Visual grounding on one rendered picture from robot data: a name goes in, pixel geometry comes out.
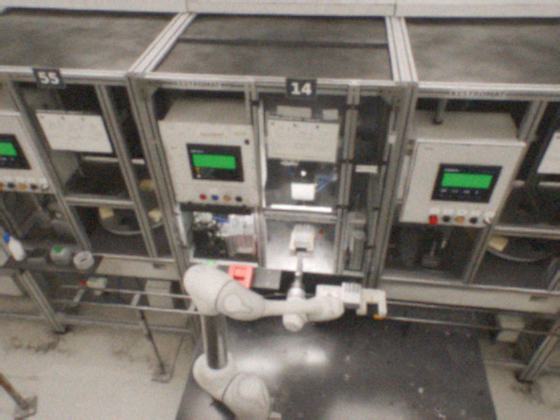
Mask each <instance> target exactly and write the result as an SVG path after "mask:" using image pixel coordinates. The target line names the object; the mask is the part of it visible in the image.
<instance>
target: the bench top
mask: <svg viewBox="0 0 560 420"><path fill-rule="evenodd" d="M410 309H411V318H412V319H415V320H425V321H436V322H447V323H458V324H469V325H475V323H474V319H473V315H472V312H464V311H453V310H441V309H430V308H420V307H410ZM226 330H227V344H228V351H229V352H230V353H231V354H232V356H233V358H234V363H235V364H236V366H237V369H238V370H239V371H241V372H242V373H244V374H246V375H251V376H255V377H257V378H259V379H260V380H261V381H262V382H263V383H264V385H265V386H266V389H267V392H268V396H269V397H272V398H274V400H275V403H274V405H273V408H272V411H273V412H276V413H279V414H281V420H498V417H497V413H496V408H495V404H494V400H493V399H492V396H491V391H490V387H489V383H488V378H487V374H486V370H485V365H484V361H483V357H482V352H481V348H480V344H479V341H478V336H477V332H476V328H471V327H460V326H449V325H438V324H428V323H424V322H418V321H412V323H410V325H409V329H408V335H403V326H402V320H396V319H385V318H374V317H369V318H368V320H363V319H353V318H342V317H337V318H334V319H330V320H324V321H316V326H312V321H308V322H306V323H304V324H303V326H302V328H301V329H300V330H299V331H297V332H292V331H289V330H288V329H287V328H286V327H285V325H284V321H283V315H268V316H263V317H260V318H258V319H253V320H239V319H235V318H232V317H230V316H226ZM204 353H205V352H204V336H203V328H202V332H201V335H200V339H199V342H198V345H197V348H196V351H195V354H194V358H193V361H192V364H191V368H190V371H189V374H188V378H187V381H186V385H185V389H184V392H183V395H182V398H181V401H180V404H179V407H178V410H177V414H176V417H175V420H234V418H235V414H234V413H233V412H232V411H231V410H230V409H229V407H228V406H227V405H226V404H225V403H223V402H222V401H220V400H218V399H217V398H215V397H214V396H212V395H211V394H210V393H207V392H206V391H205V390H203V389H202V388H201V387H200V386H199V385H198V382H197V381H196V379H195V376H194V366H195V363H196V361H197V360H198V359H199V357H200V356H202V355H203V354H204ZM479 391H481V392H482V395H480V394H479ZM390 402H393V405H392V406H391V405H390ZM437 407H439V408H440V410H439V411H437V410H436V408H437Z"/></svg>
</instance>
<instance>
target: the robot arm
mask: <svg viewBox="0 0 560 420"><path fill-rule="evenodd" d="M303 254H304V253H299V252H298V255H297V262H296V272H295V277H294V282H293V283H292V284H291V286H290V290H289V291H288V297H287V301H267V300H266V299H264V298H263V297H262V296H260V295H258V294H256V293H254V292H252V291H250V289H248V288H247V287H245V286H244V285H242V284H241V283H239V281H237V280H236V279H234V278H231V277H230V276H229V275H227V274H226V273H224V272H222V271H220V270H218V269H216V268H214V267H211V266H209V265H195V266H193V267H191V268H190V269H189V270H188V271H187V272H186V274H185V276H184V280H183V284H184V287H185V289H186V291H187V292H188V293H189V294H190V297H191V298H192V300H193V302H194V303H195V305H196V307H197V309H198V310H199V311H201V319H202V328H203V336H204V352H205V353H204V354H203V355H202V356H200V357H199V359H198V360H197V361H196V363H195V366H194V376H195V379H196V381H197V382H198V385H199V386H200V387H201V388H202V389H203V390H205V391H206V392H207V393H210V394H211V395H212V396H214V397H215V398H217V399H218V400H220V401H222V402H223V403H225V404H226V405H227V406H228V407H229V409H230V410H231V411H232V412H233V413H234V414H235V418H234V420H281V414H279V413H276V412H273V411H272V408H273V405H274V403H275V400H274V398H272V397H269V396H268V392H267V389H266V386H265V385H264V383H263V382H262V381H261V380H260V379H259V378H257V377H255V376H251V375H246V374H244V373H242V372H241V371H239V370H238V369H237V366H236V364H235V363H234V358H233V356H232V354H231V353H230V352H229V351H228V344H227V330H226V315H229V316H230V317H232V318H235V319H239V320H253V319H258V318H260V317H263V316H268V315H283V321H284V325H285V327H286V328H287V329H288V330H289V331H292V332H297V331H299V330H300V329H301V328H302V326H303V324H304V323H306V322H308V321H324V320H330V319H334V318H337V317H339V316H340V315H341V314H342V313H343V305H342V301H341V300H340V299H339V298H337V297H334V296H319V297H314V298H312V299H310V300H305V292H304V288H305V287H304V285H303V284H302V273H303V264H302V263H303Z"/></svg>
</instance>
